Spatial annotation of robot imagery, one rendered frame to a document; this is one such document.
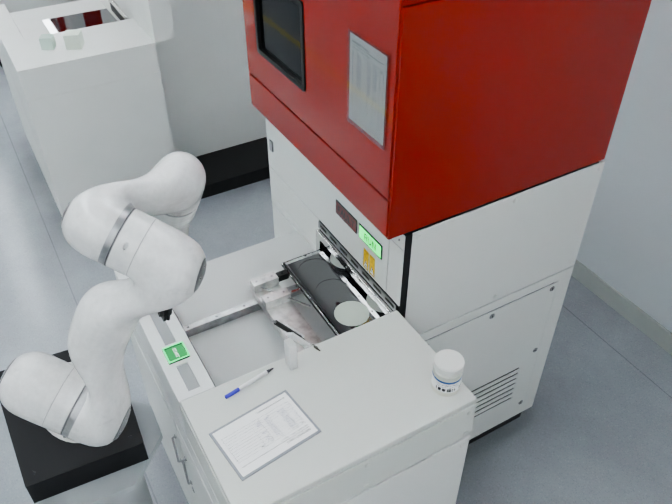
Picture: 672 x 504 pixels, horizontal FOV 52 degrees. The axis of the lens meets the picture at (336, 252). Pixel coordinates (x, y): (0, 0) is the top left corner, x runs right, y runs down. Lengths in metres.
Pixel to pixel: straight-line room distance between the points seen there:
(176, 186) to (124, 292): 0.19
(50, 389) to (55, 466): 0.45
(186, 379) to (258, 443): 0.27
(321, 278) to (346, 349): 0.36
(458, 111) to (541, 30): 0.26
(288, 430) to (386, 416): 0.23
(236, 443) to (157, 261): 0.66
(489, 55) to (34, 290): 2.64
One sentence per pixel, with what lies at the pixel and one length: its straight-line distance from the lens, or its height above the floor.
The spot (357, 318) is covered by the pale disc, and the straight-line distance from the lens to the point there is 1.93.
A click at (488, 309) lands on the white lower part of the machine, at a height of 0.79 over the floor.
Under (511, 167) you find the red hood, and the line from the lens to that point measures 1.83.
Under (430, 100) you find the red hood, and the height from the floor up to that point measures 1.58.
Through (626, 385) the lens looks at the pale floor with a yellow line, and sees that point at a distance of 3.17.
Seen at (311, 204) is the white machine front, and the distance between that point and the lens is 2.17.
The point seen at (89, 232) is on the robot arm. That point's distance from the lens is 1.07.
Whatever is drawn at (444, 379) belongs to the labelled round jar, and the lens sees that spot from 1.64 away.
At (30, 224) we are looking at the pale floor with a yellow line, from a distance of 4.08.
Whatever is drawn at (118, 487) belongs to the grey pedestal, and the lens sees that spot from 1.78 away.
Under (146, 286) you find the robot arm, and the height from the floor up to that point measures 1.57.
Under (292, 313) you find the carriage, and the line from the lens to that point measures 1.98.
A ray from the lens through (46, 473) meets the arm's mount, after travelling 1.75.
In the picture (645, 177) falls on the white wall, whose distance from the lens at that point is 3.12.
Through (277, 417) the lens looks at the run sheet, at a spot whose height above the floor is 0.97.
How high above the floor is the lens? 2.28
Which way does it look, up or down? 40 degrees down
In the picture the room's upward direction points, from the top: straight up
